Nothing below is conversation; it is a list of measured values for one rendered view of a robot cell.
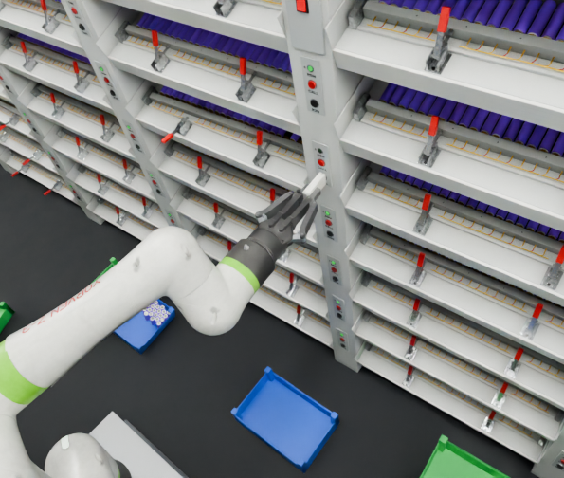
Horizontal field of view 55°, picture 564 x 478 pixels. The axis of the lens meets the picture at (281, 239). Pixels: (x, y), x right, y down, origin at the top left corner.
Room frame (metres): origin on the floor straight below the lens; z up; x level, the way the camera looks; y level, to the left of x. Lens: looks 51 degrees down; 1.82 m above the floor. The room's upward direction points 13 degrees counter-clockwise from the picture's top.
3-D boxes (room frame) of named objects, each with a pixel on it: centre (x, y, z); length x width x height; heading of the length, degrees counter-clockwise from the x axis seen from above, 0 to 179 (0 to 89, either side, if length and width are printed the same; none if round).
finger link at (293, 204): (0.76, -0.02, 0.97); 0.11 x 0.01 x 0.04; 135
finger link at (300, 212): (0.74, -0.04, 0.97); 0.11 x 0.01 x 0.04; 132
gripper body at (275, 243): (0.70, 0.02, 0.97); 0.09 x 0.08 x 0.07; 134
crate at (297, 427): (0.69, 0.12, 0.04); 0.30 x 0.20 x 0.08; 42
